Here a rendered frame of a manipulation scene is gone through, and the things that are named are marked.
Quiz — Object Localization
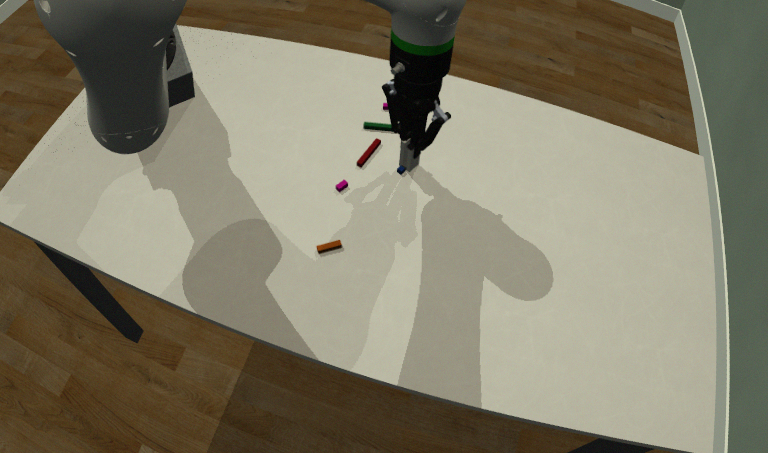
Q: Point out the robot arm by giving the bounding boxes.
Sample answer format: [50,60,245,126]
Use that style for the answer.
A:
[34,0,466,154]

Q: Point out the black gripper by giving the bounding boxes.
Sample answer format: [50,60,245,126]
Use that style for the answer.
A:
[382,74,451,172]

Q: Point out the orange rod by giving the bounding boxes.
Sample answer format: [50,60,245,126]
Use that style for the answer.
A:
[317,240,342,254]

